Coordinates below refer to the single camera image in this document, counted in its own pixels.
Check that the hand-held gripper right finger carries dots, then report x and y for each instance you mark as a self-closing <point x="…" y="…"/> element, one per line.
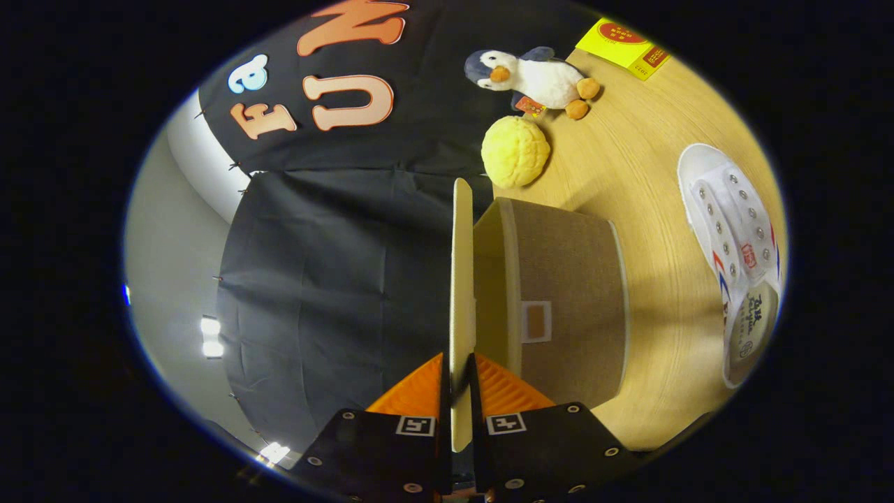
<point x="478" y="454"/>

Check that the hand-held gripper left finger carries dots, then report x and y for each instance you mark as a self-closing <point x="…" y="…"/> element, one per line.
<point x="444" y="454"/>

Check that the brown fabric storage box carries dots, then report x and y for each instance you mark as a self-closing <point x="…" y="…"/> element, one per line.
<point x="573" y="279"/>

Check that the white canvas shoe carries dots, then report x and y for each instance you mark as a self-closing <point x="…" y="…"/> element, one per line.
<point x="733" y="230"/>

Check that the ceiling light panel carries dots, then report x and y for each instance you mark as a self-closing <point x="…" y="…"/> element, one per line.
<point x="274" y="453"/>

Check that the ceiling strip light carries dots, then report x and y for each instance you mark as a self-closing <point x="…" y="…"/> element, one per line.
<point x="211" y="337"/>

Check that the yellow round plush toy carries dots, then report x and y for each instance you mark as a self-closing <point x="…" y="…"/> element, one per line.
<point x="515" y="151"/>

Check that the row of small black clips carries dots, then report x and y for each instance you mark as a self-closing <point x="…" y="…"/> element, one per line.
<point x="235" y="166"/>

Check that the penguin plush toy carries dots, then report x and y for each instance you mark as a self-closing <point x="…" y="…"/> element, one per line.
<point x="545" y="80"/>

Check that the thick yellow book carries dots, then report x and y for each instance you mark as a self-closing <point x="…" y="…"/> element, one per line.
<point x="618" y="45"/>

